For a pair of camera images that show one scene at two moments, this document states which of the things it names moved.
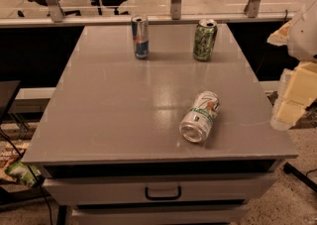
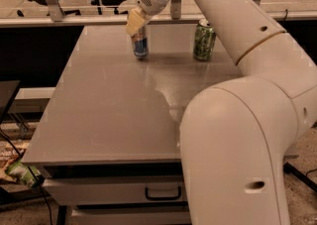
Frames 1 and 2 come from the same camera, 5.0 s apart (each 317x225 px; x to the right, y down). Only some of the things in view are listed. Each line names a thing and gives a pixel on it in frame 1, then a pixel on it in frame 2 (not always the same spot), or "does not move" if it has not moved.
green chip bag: [21, 171] does not move
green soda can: [204, 39] does not move
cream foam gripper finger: [279, 37] -> [135, 22]
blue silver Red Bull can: [141, 36] does not move
